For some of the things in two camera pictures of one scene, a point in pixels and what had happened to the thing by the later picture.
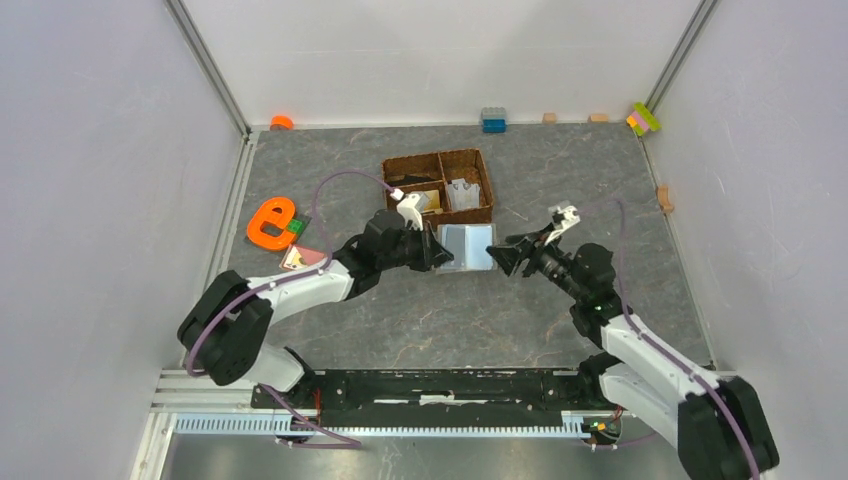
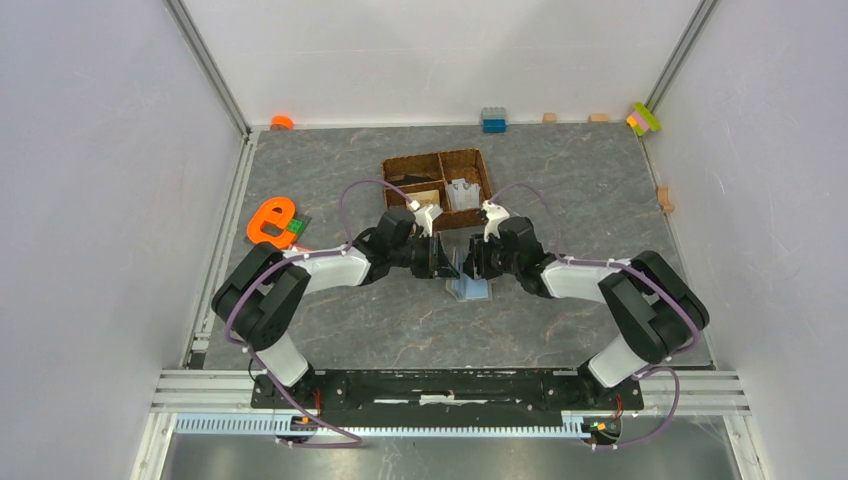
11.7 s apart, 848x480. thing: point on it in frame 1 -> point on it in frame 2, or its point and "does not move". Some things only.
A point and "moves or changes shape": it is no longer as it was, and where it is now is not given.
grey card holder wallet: [468, 243] moves or changes shape
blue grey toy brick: [494, 119] does not move
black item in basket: [408, 180] does not move
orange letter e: [264, 213] does not move
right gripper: [510, 256] -> [475, 262]
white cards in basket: [463, 195] does not move
